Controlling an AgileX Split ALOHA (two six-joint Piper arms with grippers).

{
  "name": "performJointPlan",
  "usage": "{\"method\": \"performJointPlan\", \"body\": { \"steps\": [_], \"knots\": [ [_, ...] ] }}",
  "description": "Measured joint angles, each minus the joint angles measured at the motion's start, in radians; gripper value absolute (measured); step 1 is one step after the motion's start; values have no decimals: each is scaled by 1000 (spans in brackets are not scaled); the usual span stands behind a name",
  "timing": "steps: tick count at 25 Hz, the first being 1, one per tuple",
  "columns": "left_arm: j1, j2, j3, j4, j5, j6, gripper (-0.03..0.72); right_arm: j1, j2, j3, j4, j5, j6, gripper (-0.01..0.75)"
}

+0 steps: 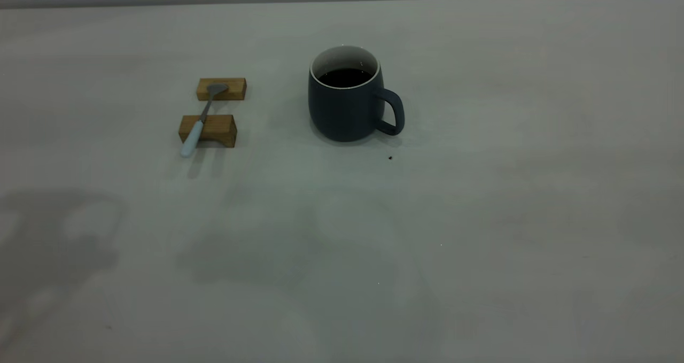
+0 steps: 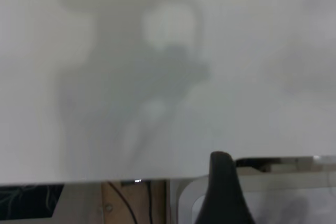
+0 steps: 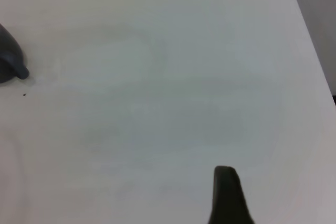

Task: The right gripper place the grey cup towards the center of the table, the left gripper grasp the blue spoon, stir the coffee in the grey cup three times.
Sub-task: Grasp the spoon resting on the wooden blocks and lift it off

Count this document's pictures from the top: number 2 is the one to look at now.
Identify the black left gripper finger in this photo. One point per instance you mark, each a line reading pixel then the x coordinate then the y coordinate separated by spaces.
pixel 223 195

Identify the wooden board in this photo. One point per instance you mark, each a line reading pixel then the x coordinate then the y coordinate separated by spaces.
pixel 126 203

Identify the black panel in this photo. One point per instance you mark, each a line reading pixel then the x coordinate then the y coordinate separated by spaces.
pixel 26 200

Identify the white metal frame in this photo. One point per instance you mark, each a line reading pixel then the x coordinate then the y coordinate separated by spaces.
pixel 183 197

